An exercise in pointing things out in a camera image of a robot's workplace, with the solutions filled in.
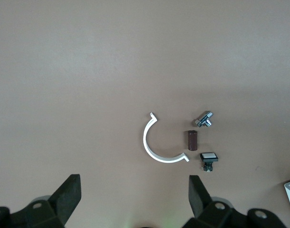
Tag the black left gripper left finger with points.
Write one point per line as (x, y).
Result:
(61, 202)

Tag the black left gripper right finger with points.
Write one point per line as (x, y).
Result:
(201, 204)

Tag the black square button white cap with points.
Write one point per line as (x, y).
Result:
(208, 156)

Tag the dark brown terminal block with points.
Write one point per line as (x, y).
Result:
(192, 140)

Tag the chrome metal tee fitting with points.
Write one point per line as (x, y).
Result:
(204, 118)

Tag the brown table mat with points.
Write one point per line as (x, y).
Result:
(64, 71)

